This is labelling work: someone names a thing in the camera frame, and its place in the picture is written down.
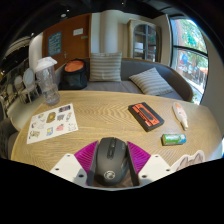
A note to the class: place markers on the small white wall sign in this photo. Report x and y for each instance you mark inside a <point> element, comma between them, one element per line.
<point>78,31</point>

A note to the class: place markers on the arched glass-door cabinet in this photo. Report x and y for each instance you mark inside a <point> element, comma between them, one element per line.
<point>144,40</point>

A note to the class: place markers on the black and orange backpack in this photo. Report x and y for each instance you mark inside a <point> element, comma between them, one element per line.
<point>73,76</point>

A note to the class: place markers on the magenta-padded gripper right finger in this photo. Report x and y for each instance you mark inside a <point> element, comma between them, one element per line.
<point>155,166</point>

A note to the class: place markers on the black-framed window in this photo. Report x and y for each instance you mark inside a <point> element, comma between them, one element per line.
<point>190,50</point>

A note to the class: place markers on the grey curved sofa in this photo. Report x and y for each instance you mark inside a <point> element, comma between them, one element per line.
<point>176,81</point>

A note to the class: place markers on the green candy pack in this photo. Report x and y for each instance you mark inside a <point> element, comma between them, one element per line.
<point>173,139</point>

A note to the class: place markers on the flat striped cushion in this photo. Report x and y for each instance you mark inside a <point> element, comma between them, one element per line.
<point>150,81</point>

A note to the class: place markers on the black computer mouse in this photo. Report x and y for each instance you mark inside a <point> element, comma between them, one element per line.
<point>111,163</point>

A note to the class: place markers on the blue wall poster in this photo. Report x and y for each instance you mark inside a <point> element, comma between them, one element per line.
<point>54,43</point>

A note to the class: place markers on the grey tufted chair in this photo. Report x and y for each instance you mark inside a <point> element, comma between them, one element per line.
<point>6,136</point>

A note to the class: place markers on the large striped cushion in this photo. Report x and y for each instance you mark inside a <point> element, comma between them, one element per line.
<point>105,66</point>

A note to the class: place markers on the black and orange box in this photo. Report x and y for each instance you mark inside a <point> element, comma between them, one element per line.
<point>146,116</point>

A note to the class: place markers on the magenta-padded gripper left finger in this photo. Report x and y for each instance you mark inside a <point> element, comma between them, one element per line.
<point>68,166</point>

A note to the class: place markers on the small white squeeze bottle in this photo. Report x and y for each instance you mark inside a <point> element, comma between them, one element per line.
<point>180,115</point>

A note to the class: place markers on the group of white chairs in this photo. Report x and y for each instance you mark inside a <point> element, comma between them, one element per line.
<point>25,83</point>

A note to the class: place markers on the clear plastic shaker bottle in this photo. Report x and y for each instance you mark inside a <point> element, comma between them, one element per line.
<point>48,83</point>

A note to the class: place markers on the brown wooden door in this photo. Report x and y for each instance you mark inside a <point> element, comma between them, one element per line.
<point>75,46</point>

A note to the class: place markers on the white sticker sheet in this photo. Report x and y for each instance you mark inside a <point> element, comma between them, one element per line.
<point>51,123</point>

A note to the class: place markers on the cat-shaped mouse pad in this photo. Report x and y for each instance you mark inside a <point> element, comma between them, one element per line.
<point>190,160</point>

